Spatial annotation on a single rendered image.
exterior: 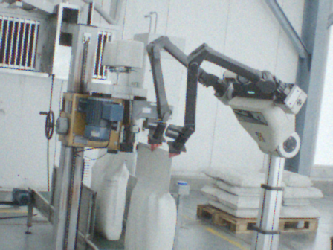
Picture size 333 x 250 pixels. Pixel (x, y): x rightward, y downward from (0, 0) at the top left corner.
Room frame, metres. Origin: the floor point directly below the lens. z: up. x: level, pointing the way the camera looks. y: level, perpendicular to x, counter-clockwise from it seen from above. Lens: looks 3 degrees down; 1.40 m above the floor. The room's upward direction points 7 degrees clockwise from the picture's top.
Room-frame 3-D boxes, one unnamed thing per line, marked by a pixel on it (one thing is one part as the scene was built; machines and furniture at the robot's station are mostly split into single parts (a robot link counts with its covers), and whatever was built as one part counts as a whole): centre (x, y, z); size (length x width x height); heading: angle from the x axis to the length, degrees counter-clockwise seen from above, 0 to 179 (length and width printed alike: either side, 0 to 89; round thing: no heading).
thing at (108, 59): (3.51, 0.39, 1.61); 0.15 x 0.14 x 0.17; 27
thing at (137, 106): (3.61, 0.20, 1.21); 0.30 x 0.25 x 0.30; 27
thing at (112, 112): (3.14, 0.32, 1.25); 0.10 x 0.08 x 0.12; 142
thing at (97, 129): (3.20, 0.40, 1.21); 0.15 x 0.15 x 0.25
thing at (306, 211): (6.41, -1.55, 0.20); 0.67 x 0.43 x 0.15; 117
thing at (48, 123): (3.29, 0.71, 1.13); 0.18 x 0.11 x 0.18; 27
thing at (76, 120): (3.43, 0.49, 1.18); 0.34 x 0.25 x 0.31; 117
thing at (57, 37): (5.71, 1.21, 1.82); 0.51 x 0.27 x 0.71; 27
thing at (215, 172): (6.48, -0.82, 0.56); 0.66 x 0.43 x 0.15; 114
